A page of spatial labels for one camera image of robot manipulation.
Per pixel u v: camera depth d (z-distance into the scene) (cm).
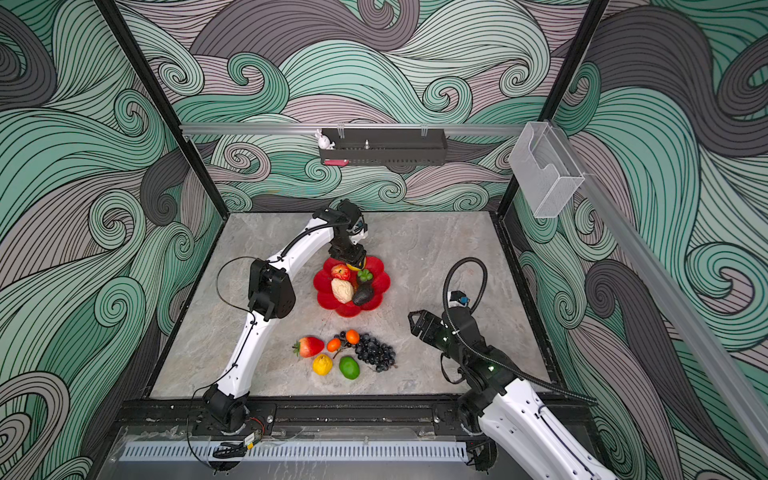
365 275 95
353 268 94
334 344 83
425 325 68
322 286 93
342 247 83
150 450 70
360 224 93
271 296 63
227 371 64
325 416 74
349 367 78
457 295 73
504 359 53
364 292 92
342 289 91
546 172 78
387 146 96
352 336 81
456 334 54
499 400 50
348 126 94
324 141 85
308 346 81
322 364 78
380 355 81
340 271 95
